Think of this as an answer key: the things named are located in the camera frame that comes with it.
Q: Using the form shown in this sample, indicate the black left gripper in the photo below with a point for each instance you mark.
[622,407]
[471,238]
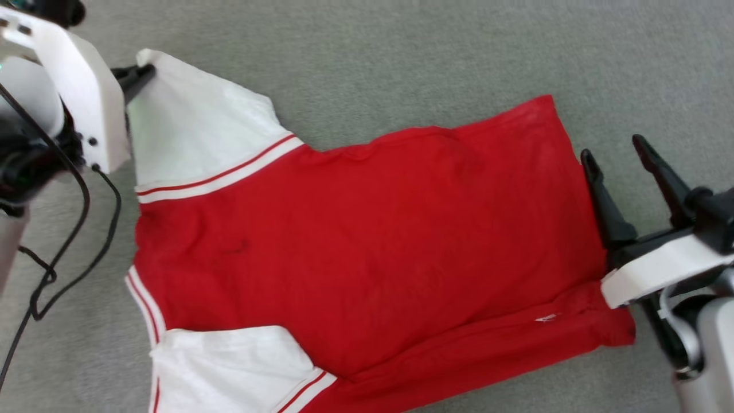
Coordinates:
[28,155]

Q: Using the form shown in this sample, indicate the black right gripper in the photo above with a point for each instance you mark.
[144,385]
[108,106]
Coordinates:
[714,221]

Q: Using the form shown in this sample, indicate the red and white jersey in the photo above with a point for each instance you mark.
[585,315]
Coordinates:
[373,241]

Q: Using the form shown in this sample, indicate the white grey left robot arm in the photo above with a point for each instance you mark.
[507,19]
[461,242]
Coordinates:
[8,252]

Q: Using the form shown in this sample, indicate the grey fabric sofa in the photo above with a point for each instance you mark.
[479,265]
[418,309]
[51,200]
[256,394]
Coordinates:
[401,57]

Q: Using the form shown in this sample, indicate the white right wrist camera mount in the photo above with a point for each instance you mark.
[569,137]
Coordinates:
[659,272]

